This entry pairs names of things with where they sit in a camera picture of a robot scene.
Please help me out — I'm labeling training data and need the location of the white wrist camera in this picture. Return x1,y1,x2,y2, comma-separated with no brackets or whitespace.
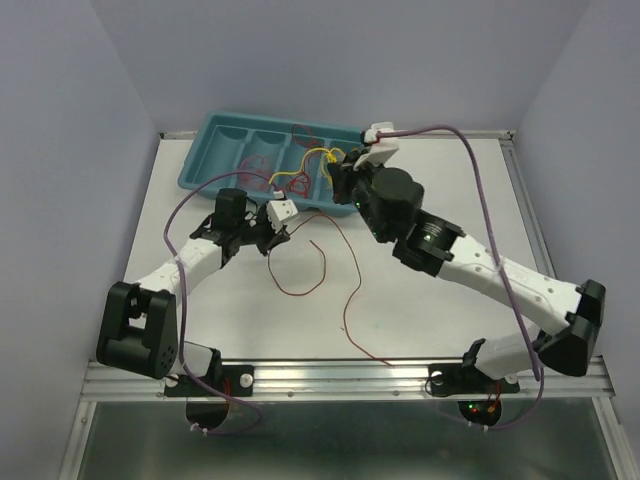
266,190,299,233
354,122,399,170

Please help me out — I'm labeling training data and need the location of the bright red wire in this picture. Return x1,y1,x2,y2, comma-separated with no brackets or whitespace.
287,122,326,197

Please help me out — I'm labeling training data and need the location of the thin pink wire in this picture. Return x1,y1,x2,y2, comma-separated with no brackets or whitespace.
235,153,275,194

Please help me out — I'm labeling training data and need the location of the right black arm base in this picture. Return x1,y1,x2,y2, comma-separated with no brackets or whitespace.
425,363,520,430

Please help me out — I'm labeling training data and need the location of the dark red long wire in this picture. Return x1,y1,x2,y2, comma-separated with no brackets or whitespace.
266,212,394,368

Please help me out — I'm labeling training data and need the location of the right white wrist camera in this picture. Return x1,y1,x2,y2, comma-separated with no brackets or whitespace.
354,122,399,170

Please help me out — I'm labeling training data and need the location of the aluminium mounting rail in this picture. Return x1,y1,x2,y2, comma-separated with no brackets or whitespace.
80,357,615,403

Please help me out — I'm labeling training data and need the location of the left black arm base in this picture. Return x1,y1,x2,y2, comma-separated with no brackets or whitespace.
163,342,263,436

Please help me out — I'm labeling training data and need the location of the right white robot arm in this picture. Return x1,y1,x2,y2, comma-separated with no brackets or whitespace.
327,151,606,390

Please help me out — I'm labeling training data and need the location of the thick yellow wire bundle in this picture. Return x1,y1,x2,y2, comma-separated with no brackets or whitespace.
268,145,351,189

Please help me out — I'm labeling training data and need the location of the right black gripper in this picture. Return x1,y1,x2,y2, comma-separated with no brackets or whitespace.
333,147,394,243

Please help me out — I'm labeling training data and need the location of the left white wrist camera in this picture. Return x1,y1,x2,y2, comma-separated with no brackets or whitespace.
266,190,299,233

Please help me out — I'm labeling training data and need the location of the teal compartment tray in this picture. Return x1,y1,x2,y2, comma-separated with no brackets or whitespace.
178,112,360,217

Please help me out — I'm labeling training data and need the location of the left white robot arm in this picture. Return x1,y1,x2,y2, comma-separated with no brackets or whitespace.
96,188,298,394

